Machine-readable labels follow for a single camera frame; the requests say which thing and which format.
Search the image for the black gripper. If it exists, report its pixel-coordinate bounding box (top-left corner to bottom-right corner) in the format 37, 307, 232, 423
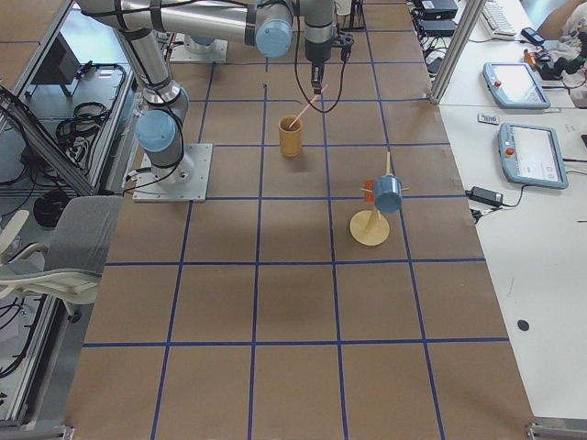
305, 39, 332, 94

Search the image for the orange cup on stand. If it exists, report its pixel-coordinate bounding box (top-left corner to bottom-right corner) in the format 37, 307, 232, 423
362, 179, 375, 204

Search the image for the bamboo cylinder holder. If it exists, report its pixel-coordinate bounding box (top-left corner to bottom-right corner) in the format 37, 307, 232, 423
279, 115, 303, 158

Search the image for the blue mug on stand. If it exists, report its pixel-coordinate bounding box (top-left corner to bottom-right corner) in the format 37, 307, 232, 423
372, 174, 403, 214

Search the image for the wooden mug tree stand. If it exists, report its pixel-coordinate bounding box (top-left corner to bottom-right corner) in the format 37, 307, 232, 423
349, 151, 406, 247

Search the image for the white keyboard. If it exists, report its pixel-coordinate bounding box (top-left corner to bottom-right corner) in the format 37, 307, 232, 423
479, 1, 517, 40

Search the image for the black power adapter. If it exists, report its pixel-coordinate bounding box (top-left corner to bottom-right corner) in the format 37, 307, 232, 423
465, 186, 504, 207

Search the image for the teach pendant far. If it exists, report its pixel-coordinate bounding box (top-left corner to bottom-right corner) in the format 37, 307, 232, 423
482, 62, 551, 110

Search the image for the teach pendant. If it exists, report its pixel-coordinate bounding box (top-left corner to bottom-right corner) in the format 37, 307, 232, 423
497, 123, 569, 190
482, 62, 551, 110

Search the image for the teach pendant near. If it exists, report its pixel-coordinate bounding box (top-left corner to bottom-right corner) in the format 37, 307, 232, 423
497, 123, 569, 190

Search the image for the grey office chair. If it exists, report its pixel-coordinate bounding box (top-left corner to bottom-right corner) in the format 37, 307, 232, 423
1, 195, 123, 323

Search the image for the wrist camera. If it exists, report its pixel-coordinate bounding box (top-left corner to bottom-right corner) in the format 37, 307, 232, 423
332, 31, 354, 63

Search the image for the black wire mug rack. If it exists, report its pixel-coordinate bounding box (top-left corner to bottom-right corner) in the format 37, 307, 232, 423
334, 0, 366, 31

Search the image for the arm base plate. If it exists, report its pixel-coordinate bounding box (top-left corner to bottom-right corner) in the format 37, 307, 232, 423
132, 143, 214, 203
171, 38, 228, 64

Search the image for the aluminium frame post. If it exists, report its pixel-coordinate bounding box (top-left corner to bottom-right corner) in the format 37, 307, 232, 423
429, 0, 485, 105

